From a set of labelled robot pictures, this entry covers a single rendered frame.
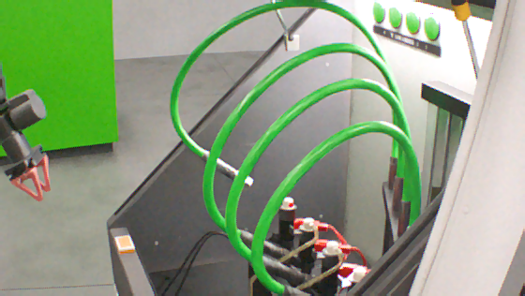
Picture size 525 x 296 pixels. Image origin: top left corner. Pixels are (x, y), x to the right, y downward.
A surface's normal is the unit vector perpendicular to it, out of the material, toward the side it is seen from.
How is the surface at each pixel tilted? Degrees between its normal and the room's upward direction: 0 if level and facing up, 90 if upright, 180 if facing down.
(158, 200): 90
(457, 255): 76
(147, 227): 90
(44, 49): 90
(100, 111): 90
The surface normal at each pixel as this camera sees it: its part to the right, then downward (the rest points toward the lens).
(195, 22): 0.22, 0.32
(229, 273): 0.00, -0.94
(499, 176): -0.91, -0.11
